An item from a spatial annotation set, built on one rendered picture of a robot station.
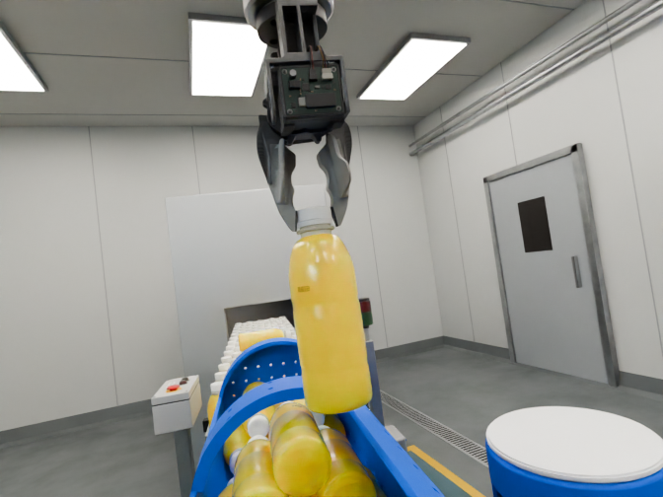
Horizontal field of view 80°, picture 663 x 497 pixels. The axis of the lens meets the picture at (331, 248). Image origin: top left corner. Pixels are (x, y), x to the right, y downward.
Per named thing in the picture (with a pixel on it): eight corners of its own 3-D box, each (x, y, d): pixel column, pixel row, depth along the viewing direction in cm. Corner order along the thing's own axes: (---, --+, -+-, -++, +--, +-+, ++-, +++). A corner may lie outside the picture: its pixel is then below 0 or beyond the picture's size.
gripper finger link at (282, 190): (266, 227, 36) (271, 126, 36) (265, 231, 42) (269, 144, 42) (301, 229, 37) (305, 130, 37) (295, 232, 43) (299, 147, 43)
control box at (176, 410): (154, 435, 108) (150, 397, 108) (170, 411, 127) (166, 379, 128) (192, 428, 110) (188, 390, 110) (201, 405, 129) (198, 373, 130)
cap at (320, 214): (311, 231, 45) (309, 216, 45) (339, 225, 43) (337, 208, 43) (289, 231, 42) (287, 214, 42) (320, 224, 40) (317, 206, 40)
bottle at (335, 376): (330, 390, 46) (308, 232, 47) (384, 391, 42) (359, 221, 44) (292, 411, 40) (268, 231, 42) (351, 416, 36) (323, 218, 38)
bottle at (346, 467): (358, 460, 48) (331, 410, 66) (310, 496, 47) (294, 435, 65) (388, 508, 48) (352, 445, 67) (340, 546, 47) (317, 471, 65)
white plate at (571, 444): (504, 400, 91) (505, 405, 91) (466, 456, 68) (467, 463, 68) (660, 414, 74) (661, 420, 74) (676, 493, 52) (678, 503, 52)
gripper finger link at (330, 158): (345, 223, 38) (316, 129, 37) (333, 227, 43) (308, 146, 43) (376, 214, 38) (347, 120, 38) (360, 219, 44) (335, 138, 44)
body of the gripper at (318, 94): (270, 124, 35) (252, -13, 35) (267, 150, 43) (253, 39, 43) (354, 118, 36) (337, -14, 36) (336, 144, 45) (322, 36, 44)
